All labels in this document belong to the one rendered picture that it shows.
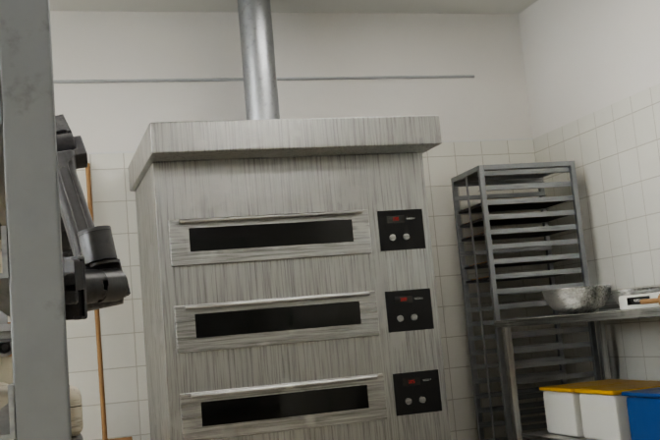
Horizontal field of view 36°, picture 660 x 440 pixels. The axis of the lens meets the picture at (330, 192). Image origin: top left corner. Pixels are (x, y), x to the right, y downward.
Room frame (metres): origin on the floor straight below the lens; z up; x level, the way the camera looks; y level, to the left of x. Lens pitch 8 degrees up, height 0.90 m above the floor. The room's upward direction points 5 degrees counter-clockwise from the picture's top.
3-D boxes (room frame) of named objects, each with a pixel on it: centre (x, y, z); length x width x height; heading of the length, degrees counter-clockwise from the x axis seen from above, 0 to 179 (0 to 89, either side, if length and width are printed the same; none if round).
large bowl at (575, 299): (5.71, -1.34, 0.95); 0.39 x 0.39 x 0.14
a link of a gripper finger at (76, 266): (1.59, 0.46, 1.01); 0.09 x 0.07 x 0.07; 150
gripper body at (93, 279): (1.65, 0.42, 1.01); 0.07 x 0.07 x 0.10; 60
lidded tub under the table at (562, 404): (5.72, -1.36, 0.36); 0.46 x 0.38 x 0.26; 105
